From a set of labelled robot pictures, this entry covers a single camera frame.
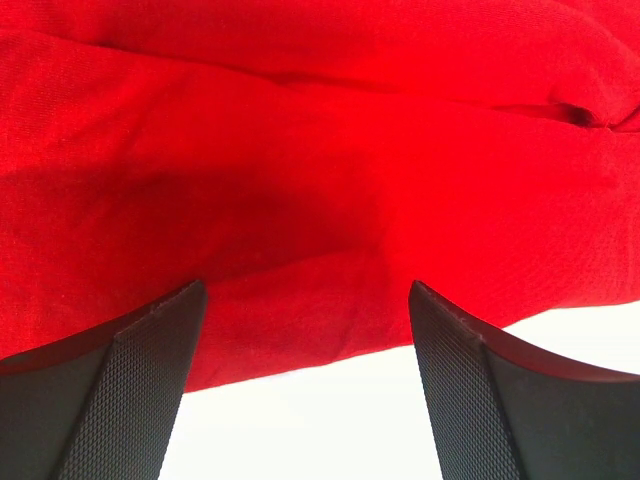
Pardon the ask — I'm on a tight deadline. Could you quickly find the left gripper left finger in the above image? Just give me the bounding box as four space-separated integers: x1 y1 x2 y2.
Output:
1 281 207 480

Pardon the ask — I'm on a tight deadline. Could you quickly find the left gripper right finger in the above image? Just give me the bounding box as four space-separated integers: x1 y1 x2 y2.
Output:
408 282 639 480

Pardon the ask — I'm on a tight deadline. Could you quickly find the red t shirt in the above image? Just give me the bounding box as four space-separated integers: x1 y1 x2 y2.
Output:
1 1 639 390

